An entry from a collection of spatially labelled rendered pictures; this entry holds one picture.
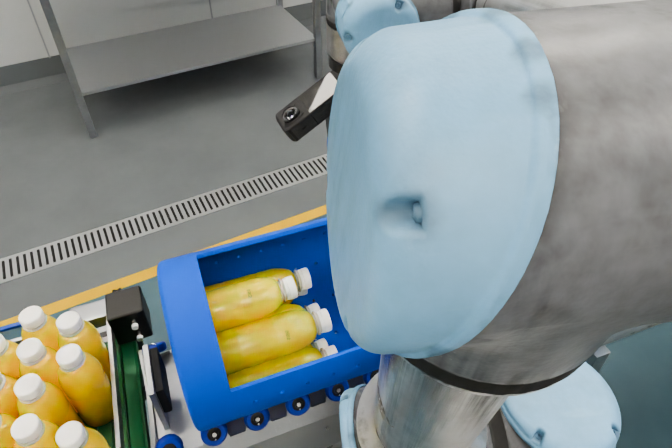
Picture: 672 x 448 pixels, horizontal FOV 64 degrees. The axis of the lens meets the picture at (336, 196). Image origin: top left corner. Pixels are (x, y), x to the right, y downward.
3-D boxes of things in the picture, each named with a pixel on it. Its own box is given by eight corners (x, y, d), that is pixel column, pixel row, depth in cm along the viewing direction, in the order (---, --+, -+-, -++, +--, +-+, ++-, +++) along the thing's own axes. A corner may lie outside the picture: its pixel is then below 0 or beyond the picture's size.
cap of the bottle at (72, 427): (55, 435, 80) (51, 430, 79) (82, 420, 82) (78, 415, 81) (63, 457, 78) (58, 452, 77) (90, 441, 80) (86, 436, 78)
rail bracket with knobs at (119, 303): (156, 346, 112) (144, 317, 105) (119, 358, 110) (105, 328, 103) (150, 310, 119) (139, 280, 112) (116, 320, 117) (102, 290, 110)
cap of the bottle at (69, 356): (61, 373, 88) (57, 367, 87) (56, 355, 90) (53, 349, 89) (86, 362, 89) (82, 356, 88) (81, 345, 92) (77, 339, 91)
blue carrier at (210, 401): (628, 309, 112) (680, 202, 94) (207, 465, 88) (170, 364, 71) (541, 224, 133) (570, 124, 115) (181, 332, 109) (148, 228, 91)
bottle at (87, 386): (87, 435, 98) (52, 384, 86) (79, 404, 102) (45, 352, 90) (125, 416, 101) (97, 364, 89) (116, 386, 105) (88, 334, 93)
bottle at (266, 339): (210, 332, 90) (310, 301, 95) (220, 373, 90) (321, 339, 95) (210, 336, 84) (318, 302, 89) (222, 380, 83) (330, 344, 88)
